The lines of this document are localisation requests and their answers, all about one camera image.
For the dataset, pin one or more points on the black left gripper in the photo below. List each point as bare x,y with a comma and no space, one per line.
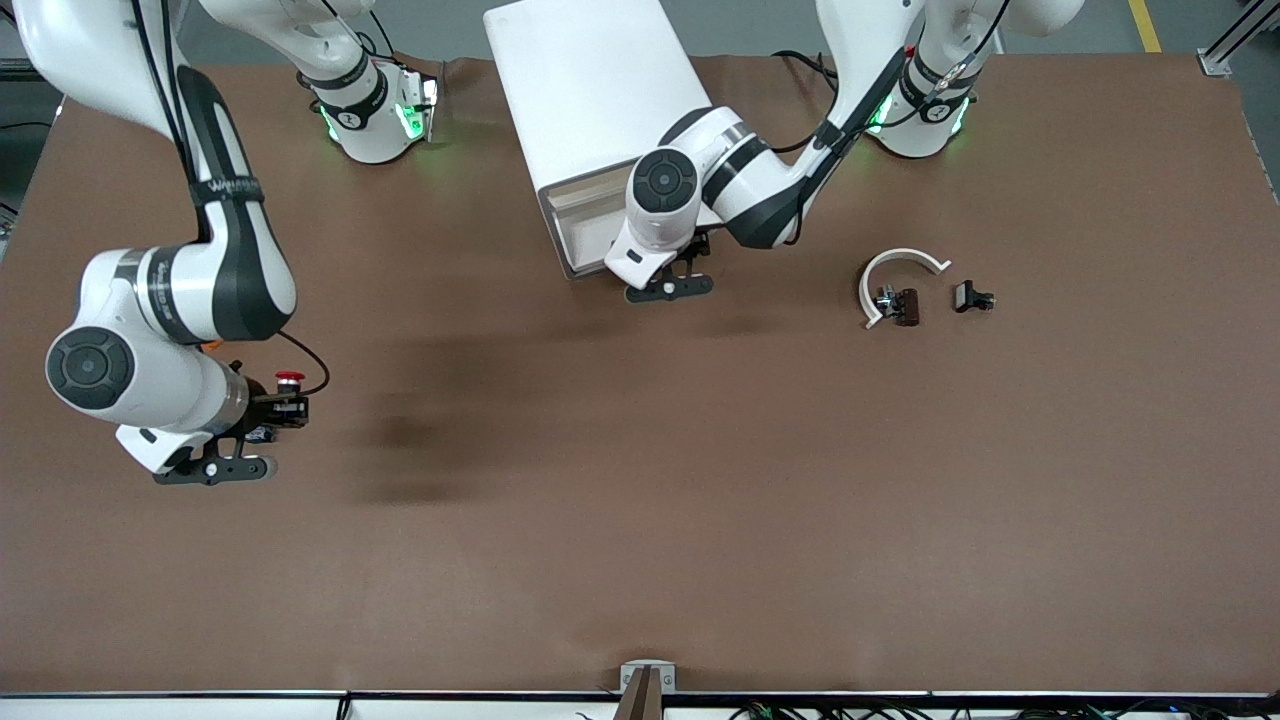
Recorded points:
703,245

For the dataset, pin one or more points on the red push button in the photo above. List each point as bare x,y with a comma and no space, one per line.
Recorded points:
290,378

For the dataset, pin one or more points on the grey metal bracket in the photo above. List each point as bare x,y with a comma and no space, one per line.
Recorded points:
628,672

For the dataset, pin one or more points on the small black switch part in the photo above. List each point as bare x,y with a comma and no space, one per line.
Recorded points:
966,296

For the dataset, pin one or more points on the brown camera pole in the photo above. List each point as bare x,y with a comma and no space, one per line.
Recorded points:
645,700

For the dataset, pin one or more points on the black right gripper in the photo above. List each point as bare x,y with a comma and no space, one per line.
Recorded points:
268,408

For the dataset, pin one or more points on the aluminium frame post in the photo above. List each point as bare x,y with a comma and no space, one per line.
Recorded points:
1215,62

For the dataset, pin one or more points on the brown table cover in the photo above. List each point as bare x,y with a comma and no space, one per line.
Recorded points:
640,500

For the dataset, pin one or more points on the dark brown terminal block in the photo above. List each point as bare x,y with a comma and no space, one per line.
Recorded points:
908,307

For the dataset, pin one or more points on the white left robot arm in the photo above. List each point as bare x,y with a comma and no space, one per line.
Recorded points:
740,180

